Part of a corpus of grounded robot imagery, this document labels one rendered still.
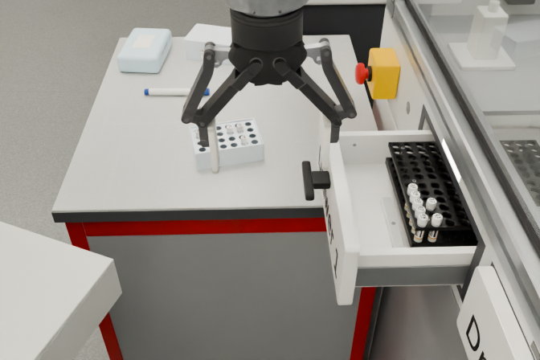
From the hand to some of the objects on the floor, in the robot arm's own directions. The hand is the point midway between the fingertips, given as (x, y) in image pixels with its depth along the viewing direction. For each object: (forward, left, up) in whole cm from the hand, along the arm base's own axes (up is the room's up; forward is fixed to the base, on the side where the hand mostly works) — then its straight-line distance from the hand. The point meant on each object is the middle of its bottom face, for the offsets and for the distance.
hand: (270, 157), depth 69 cm
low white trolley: (-25, +36, -97) cm, 107 cm away
